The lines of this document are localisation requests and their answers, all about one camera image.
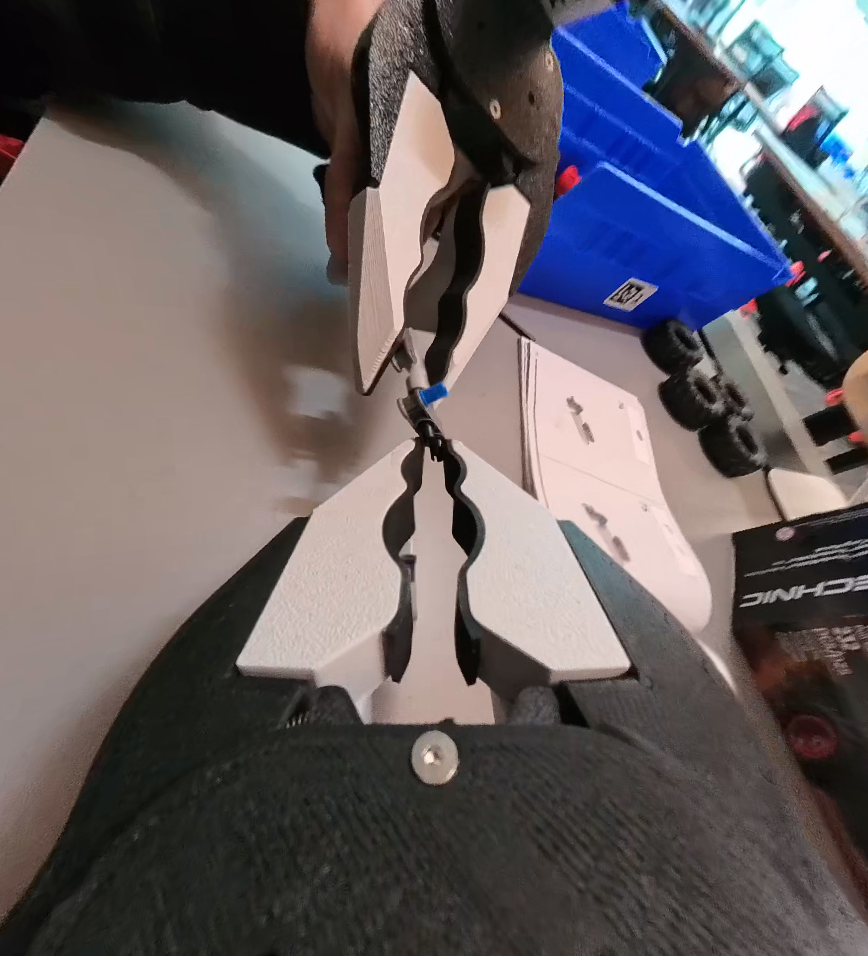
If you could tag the white desk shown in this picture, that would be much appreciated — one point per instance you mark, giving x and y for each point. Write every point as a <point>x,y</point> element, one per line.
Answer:
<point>142,299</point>

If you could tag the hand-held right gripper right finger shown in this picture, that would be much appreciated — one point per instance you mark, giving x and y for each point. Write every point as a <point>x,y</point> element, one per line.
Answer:
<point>538,590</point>

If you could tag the person's left forearm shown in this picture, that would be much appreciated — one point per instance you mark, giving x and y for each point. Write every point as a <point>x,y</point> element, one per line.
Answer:
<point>142,52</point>

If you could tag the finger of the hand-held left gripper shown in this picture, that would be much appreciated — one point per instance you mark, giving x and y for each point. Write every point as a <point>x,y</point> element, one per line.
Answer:
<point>501,239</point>
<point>396,187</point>

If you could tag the white rounded object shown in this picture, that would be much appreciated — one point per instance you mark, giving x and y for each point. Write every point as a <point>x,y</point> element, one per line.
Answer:
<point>807,493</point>

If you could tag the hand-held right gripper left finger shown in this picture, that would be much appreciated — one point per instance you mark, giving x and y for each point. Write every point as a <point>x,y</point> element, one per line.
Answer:
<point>322,597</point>

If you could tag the black toy connector pin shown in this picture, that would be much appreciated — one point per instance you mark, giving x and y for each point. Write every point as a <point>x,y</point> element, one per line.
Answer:
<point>429,437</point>

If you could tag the red toy part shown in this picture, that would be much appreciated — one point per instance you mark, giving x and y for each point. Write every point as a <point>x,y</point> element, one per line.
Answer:
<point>568,181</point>

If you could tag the open instruction booklet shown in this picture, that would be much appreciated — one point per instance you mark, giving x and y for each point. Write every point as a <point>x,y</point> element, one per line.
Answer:
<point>598,463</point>

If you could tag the black toy set box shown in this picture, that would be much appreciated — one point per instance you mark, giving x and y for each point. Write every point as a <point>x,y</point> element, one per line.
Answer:
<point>830,635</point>

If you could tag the white printed marker tag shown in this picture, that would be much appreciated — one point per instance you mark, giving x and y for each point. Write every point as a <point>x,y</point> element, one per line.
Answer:
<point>630,293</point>

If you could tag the person's left hand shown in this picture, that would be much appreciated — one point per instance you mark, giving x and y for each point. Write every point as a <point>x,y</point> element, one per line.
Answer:
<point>336,112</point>

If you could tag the blue storage bin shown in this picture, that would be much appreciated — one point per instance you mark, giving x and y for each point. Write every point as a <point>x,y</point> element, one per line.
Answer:
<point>613,112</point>
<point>643,239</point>

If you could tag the grey toy beam assembly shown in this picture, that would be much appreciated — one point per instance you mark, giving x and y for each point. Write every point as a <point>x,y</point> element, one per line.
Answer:
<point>417,388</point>

